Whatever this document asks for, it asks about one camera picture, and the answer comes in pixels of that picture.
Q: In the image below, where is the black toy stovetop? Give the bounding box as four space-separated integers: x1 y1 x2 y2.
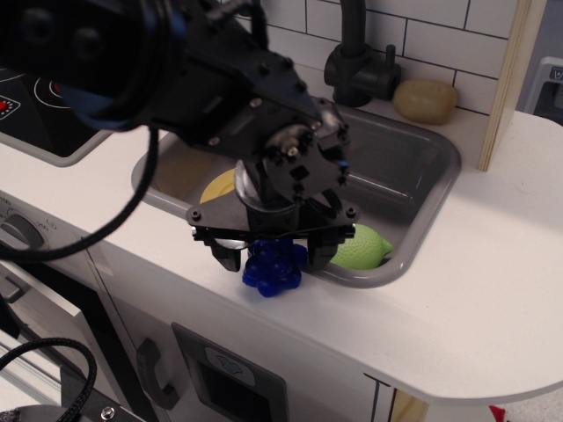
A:
1 66 111 167

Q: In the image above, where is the white oven door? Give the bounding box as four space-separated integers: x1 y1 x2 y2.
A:
1 261 106 391

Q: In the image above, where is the blue toy blueberry cluster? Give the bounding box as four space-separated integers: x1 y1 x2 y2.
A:
242 239 308 298

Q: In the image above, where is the black toy faucet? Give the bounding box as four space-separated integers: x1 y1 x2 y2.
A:
324 1 401 107

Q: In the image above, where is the grey plastic sink basin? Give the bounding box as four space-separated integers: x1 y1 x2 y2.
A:
144 105 461 288

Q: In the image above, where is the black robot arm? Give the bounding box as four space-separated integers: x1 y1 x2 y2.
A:
1 1 359 272

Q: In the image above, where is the light wooden side panel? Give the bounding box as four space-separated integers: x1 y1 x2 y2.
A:
477 0 546 172

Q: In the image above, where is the yellow toy plate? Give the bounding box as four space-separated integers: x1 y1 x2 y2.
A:
200 169 235 203

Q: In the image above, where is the grey dishwasher control panel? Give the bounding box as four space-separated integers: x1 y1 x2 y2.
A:
172 323 289 422

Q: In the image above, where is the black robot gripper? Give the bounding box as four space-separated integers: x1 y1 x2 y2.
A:
186 161 361 272

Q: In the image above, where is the grey cabinet door handle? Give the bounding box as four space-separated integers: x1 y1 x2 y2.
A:
135 338 179 411

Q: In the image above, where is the beige toy potato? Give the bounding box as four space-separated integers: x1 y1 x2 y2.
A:
392 78 458 125

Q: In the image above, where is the black braided cable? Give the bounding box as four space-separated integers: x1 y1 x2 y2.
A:
0 337 98 422

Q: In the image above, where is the grey oven knob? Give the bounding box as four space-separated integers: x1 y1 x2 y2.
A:
1 215 45 251

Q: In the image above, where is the green toy lime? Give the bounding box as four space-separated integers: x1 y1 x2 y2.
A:
331 224 394 271

